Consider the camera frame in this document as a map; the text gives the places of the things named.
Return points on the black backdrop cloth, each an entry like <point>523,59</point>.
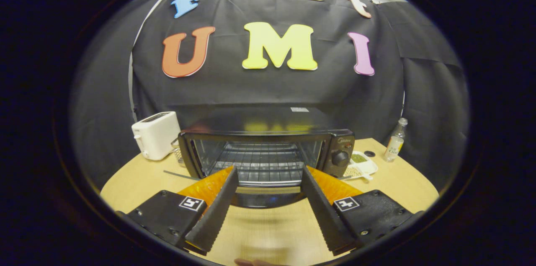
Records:
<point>268,86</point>

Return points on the white bread toaster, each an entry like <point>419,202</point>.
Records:
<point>157,134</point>

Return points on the black toaster oven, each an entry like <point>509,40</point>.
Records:
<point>264,125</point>

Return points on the white divided seasoning dish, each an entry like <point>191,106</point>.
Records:
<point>360,167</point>

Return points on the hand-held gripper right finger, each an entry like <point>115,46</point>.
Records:
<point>324,215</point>

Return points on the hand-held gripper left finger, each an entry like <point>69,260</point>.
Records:
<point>215,211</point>

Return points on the clear glass bottle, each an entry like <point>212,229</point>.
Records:
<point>394,142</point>

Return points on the small black bottle cap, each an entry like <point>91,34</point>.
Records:
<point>369,153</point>

